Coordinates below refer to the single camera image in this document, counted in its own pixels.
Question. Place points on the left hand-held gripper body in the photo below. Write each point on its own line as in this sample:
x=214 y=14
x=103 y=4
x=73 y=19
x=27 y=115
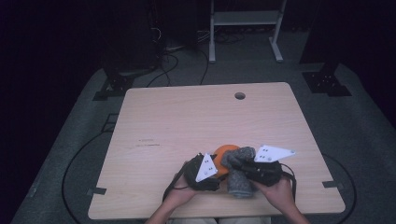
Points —
x=199 y=174

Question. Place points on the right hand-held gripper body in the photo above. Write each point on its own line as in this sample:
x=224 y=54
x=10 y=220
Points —
x=264 y=171

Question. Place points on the orange ball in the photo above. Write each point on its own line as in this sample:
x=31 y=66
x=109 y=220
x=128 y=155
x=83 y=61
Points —
x=222 y=154

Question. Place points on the grey fuzzy sock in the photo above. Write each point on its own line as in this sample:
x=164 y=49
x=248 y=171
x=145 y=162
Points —
x=238 y=185

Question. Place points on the person's left hand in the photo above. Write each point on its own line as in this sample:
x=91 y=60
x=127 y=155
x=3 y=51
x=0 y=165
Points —
x=180 y=194

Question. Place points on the person's right hand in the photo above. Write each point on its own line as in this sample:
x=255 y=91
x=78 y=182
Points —
x=280 y=194

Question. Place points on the grey tape marker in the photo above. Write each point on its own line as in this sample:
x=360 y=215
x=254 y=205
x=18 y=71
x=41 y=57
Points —
x=97 y=191
x=332 y=184

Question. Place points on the black stand base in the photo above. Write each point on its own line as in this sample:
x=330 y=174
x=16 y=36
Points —
x=327 y=82
x=115 y=87

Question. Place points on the white metal stand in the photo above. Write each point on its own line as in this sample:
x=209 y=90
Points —
x=246 y=18

